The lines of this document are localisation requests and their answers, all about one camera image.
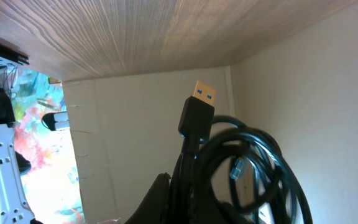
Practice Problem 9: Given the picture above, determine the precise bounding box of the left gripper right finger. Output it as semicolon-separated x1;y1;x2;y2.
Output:
197;198;250;224

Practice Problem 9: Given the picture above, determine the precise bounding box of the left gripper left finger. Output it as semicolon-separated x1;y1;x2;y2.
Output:
126;173;170;224

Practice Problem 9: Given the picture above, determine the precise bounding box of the black cable bundle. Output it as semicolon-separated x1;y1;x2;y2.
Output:
166;80;314;224

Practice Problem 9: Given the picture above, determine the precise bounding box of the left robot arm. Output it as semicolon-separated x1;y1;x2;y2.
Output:
0;88;249;223

